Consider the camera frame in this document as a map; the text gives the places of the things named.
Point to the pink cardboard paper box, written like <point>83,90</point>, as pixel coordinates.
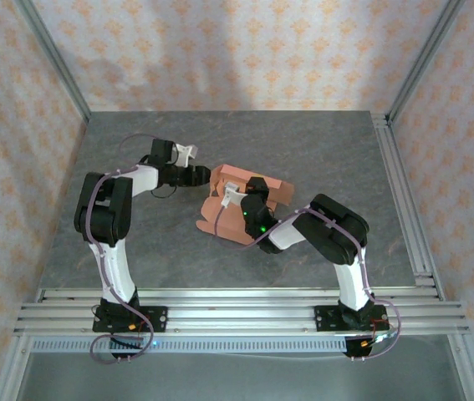
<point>230,225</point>

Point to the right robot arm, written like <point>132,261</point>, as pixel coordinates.
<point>332,234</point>

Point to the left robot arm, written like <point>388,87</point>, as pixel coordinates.
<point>111,267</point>

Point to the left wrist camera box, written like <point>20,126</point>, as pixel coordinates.
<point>186,153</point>

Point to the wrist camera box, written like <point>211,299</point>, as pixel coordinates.
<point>186,153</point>
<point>230,194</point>

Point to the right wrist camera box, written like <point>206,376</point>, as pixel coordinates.
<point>230,194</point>

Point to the aluminium mounting rail beam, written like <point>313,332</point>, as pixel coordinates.
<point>236,313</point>

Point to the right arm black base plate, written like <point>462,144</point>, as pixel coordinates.
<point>324,317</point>

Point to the aluminium table side rail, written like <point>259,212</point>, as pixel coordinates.
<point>396,175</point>

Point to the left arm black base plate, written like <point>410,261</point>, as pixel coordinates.
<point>157,317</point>

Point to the black electronics bracket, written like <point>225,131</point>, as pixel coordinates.
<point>353,350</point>

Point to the aluminium frame post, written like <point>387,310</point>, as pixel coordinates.
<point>424,58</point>
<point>54,58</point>

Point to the aluminium frame leg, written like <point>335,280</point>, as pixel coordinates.
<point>10,372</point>
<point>461,372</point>

